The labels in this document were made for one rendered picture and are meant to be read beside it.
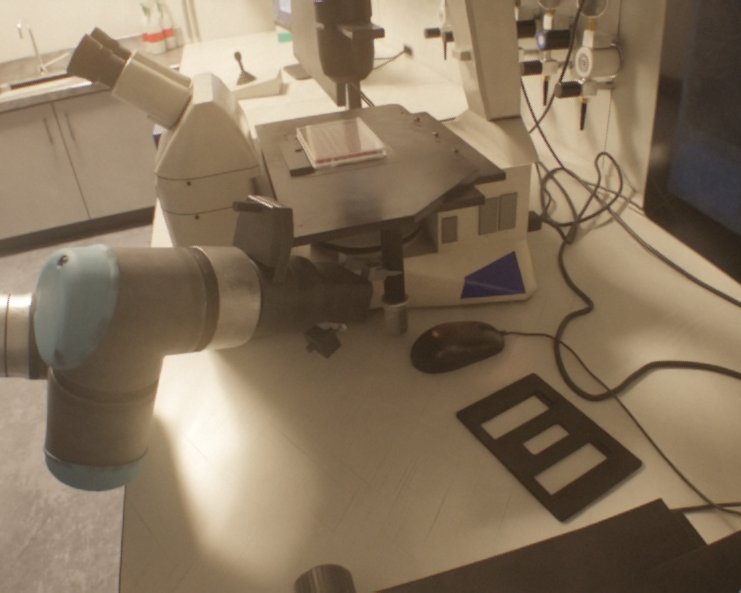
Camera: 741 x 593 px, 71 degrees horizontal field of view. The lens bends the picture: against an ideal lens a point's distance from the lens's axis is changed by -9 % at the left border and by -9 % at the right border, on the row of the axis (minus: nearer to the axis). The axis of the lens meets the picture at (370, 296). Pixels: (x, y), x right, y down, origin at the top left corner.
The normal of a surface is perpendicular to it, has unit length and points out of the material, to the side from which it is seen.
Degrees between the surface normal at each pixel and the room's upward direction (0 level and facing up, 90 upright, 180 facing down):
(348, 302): 82
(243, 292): 63
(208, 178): 90
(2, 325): 48
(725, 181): 93
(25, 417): 0
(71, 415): 75
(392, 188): 0
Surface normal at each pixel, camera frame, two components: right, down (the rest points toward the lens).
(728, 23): -0.96, 0.25
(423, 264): 0.13, -0.14
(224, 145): 0.25, 0.47
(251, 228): -0.69, 0.04
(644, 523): -0.07, -0.82
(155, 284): 0.67, -0.33
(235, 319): 0.68, 0.38
